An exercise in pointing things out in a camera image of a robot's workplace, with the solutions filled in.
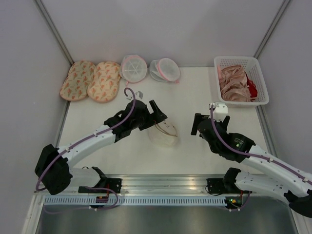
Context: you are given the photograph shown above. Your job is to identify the cream mesh laundry bag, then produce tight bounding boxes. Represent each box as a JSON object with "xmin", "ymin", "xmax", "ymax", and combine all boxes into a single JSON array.
[{"xmin": 147, "ymin": 119, "xmax": 179, "ymax": 148}]

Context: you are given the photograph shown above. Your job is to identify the pink bra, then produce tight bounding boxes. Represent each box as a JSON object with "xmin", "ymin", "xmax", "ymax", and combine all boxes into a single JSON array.
[{"xmin": 217, "ymin": 65, "xmax": 252, "ymax": 102}]

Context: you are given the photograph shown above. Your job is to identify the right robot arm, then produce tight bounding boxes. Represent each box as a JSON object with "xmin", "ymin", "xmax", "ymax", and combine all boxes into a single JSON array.
[{"xmin": 191, "ymin": 113, "xmax": 312, "ymax": 217}]

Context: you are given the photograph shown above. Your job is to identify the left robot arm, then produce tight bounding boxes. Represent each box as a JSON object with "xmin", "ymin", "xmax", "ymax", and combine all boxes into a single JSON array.
[{"xmin": 35, "ymin": 100, "xmax": 167, "ymax": 195}]

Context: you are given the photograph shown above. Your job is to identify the red bra in basket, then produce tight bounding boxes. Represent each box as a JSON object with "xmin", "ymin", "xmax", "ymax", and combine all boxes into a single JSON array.
[{"xmin": 245, "ymin": 73, "xmax": 258, "ymax": 99}]

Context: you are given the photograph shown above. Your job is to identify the pink trimmed mesh bag right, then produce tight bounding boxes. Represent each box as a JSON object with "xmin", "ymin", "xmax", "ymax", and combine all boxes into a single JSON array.
[{"xmin": 149, "ymin": 58, "xmax": 181, "ymax": 83}]

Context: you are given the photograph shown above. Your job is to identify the pink trimmed mesh bag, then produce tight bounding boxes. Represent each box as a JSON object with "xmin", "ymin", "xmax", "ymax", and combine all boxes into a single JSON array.
[
  {"xmin": 119, "ymin": 55, "xmax": 147, "ymax": 87},
  {"xmin": 149, "ymin": 58, "xmax": 181, "ymax": 83}
]

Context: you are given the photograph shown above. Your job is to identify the floral bra pad right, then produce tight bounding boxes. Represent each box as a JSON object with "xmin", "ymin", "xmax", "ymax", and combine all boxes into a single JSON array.
[{"xmin": 87, "ymin": 61, "xmax": 121, "ymax": 103}]

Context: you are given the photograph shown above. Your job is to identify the floral bra pad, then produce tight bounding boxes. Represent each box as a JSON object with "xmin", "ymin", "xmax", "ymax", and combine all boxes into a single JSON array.
[
  {"xmin": 87, "ymin": 61, "xmax": 121, "ymax": 103},
  {"xmin": 59, "ymin": 60, "xmax": 96, "ymax": 101}
]

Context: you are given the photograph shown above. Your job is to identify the pink trimmed mesh bag left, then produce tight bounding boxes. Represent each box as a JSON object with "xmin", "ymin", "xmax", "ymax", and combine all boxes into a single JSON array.
[{"xmin": 119, "ymin": 55, "xmax": 147, "ymax": 87}]

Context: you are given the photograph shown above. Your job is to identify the floral bra pad left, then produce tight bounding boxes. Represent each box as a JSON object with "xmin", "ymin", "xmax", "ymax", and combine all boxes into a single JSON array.
[{"xmin": 59, "ymin": 60, "xmax": 96, "ymax": 101}]

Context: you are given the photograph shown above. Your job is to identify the white plastic basket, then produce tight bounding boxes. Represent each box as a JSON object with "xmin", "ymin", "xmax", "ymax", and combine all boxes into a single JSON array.
[{"xmin": 214, "ymin": 56, "xmax": 269, "ymax": 107}]

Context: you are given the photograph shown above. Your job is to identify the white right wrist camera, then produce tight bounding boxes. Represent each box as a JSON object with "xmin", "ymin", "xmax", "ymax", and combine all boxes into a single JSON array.
[{"xmin": 209, "ymin": 102, "xmax": 228, "ymax": 122}]

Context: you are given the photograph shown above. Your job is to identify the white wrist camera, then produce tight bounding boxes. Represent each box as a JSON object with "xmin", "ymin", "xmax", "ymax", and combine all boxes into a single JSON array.
[
  {"xmin": 133, "ymin": 91, "xmax": 143, "ymax": 101},
  {"xmin": 209, "ymin": 102, "xmax": 228, "ymax": 122}
]

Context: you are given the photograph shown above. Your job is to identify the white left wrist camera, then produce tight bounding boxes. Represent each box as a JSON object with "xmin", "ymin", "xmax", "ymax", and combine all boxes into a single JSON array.
[{"xmin": 133, "ymin": 91, "xmax": 143, "ymax": 101}]

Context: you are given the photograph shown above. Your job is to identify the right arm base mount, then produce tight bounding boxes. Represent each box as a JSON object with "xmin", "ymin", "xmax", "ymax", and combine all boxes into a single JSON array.
[{"xmin": 205, "ymin": 178, "xmax": 252, "ymax": 195}]

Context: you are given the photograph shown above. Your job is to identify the aluminium front rail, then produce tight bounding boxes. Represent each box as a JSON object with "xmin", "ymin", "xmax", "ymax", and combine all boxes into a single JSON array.
[{"xmin": 34, "ymin": 174, "xmax": 300, "ymax": 195}]

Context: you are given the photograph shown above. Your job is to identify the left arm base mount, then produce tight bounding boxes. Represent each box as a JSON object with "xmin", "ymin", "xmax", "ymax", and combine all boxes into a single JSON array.
[{"xmin": 78, "ymin": 178, "xmax": 122, "ymax": 194}]

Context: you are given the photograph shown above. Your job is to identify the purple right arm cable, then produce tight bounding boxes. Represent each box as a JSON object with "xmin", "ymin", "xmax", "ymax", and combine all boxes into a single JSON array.
[{"xmin": 210, "ymin": 104, "xmax": 312, "ymax": 213}]

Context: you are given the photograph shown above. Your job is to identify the white slotted cable duct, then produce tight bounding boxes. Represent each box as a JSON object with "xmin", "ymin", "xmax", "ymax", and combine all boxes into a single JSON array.
[{"xmin": 44, "ymin": 195, "xmax": 226, "ymax": 206}]

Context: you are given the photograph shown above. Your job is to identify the right aluminium corner post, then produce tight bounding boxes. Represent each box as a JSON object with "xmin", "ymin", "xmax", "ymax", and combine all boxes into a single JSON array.
[{"xmin": 253, "ymin": 0, "xmax": 292, "ymax": 59}]

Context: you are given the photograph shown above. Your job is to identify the aluminium corner post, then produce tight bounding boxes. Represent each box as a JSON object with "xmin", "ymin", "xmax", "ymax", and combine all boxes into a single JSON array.
[
  {"xmin": 253, "ymin": 0, "xmax": 292, "ymax": 59},
  {"xmin": 33, "ymin": 0, "xmax": 74, "ymax": 65}
]

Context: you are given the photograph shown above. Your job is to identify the left aluminium corner post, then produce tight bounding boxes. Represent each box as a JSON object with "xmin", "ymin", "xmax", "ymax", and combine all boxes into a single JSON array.
[{"xmin": 33, "ymin": 0, "xmax": 74, "ymax": 65}]

